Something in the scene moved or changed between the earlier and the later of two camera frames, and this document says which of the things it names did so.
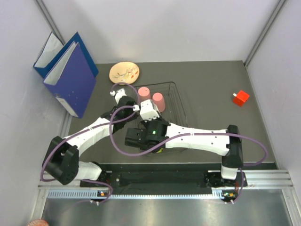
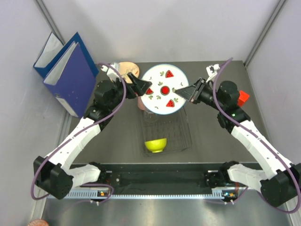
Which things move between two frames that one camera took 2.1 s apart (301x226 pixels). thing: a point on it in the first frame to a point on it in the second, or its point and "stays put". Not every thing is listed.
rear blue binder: (53, 50) stays put
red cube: (241, 98) stays put
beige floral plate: (124, 72) stays put
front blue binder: (72, 80) stays put
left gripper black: (134, 115) to (140, 86)
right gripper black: (146, 124) to (193, 93)
